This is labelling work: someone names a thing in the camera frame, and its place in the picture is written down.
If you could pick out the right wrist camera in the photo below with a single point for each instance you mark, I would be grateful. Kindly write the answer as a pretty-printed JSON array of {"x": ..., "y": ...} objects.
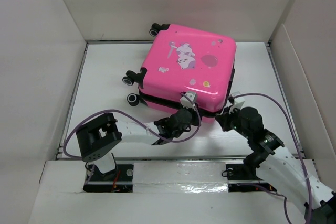
[{"x": 236, "y": 102}]

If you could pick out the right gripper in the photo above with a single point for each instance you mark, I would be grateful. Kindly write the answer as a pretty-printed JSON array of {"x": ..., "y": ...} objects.
[{"x": 223, "y": 118}]

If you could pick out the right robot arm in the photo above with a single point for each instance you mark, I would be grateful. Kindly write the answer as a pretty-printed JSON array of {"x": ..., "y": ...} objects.
[{"x": 273, "y": 163}]

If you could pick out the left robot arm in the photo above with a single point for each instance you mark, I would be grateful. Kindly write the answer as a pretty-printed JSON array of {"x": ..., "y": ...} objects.
[{"x": 97, "y": 137}]

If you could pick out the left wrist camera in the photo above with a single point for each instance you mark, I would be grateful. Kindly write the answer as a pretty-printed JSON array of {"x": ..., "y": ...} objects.
[{"x": 188, "y": 99}]

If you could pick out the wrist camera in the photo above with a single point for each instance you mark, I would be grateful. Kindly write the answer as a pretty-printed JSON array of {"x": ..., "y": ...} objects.
[
  {"x": 188, "y": 99},
  {"x": 236, "y": 102}
]

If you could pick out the pink hard-shell suitcase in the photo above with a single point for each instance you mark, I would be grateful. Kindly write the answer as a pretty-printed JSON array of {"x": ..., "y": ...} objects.
[{"x": 183, "y": 59}]

